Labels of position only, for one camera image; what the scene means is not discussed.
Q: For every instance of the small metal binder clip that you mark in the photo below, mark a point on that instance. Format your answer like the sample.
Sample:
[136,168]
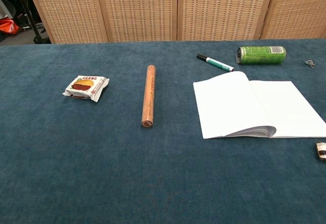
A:
[310,63]

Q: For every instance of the wooden rolling pin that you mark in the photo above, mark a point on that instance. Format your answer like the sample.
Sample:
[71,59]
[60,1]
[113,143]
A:
[149,94]

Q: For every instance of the orange bag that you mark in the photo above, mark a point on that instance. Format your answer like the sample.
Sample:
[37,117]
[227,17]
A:
[8,26]

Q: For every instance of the marker pen with black cap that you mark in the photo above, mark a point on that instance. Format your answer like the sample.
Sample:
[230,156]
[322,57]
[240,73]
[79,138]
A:
[216,62]

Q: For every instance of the green drink can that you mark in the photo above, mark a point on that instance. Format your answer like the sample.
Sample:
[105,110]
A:
[262,54]

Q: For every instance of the white book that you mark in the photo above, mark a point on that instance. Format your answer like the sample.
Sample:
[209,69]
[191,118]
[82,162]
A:
[229,101]

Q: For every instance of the black stand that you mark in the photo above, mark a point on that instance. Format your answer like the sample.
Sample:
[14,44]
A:
[30,12]

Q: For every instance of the white snack packet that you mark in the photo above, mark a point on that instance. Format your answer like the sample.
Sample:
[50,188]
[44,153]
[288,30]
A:
[86,87]

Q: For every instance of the small black and white object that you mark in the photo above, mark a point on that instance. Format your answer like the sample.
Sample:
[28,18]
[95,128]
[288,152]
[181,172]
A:
[321,150]

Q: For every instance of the woven wooden folding screen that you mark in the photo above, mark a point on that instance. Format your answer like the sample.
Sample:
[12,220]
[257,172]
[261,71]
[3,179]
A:
[163,10]

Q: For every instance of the blue table cloth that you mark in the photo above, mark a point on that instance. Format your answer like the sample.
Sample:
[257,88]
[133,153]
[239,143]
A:
[102,157]

